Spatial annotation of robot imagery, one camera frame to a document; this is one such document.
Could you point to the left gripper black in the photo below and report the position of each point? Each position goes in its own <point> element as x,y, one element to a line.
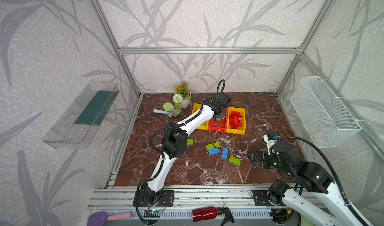
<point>218,113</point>

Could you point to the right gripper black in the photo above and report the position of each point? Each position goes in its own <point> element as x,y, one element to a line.
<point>261,158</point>

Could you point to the red brick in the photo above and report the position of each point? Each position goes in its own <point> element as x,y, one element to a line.
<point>238,119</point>
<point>233,121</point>

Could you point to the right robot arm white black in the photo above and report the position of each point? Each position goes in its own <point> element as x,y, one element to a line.
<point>327,188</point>

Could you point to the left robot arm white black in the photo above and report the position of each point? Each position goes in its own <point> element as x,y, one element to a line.
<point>171,143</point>

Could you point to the left yellow bin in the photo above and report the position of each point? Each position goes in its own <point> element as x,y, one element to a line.
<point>201,122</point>

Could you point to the yellow bin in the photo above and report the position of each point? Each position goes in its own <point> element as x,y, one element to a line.
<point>201,122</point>
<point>241,130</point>

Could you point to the red middle bin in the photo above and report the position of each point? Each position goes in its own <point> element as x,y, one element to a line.
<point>220,126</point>

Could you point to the right yellow bin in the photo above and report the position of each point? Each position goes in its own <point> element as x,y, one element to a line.
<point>241,130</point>

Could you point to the potted plant orange flowers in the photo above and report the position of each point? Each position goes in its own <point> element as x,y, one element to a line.
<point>182,96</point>

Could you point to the small green brick centre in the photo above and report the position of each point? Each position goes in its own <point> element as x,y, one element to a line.
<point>216,143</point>

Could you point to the blue brick centre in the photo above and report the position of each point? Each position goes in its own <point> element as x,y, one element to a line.
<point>213,151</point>

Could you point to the green brick bottom right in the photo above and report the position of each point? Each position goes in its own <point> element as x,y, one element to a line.
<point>235,161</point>

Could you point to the green toy shovel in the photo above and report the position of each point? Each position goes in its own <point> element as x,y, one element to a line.
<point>168,109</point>

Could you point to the blue brick upright right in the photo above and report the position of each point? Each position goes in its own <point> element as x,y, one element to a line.
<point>224,154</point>

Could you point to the red spray bottle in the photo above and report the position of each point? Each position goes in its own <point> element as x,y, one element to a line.
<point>211,213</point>

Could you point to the purple pink brush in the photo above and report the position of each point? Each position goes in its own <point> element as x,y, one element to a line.
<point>99,218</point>

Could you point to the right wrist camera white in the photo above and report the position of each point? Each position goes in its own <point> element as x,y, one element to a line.
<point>269,139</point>

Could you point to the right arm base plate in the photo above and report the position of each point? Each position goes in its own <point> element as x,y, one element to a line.
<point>261,197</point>

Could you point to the white wire basket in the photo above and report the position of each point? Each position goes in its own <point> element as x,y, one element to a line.
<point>325,117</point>

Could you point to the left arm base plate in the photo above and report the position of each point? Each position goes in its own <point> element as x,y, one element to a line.
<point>162,199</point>

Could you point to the clear wall shelf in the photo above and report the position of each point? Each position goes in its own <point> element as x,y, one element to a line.
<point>80,122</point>

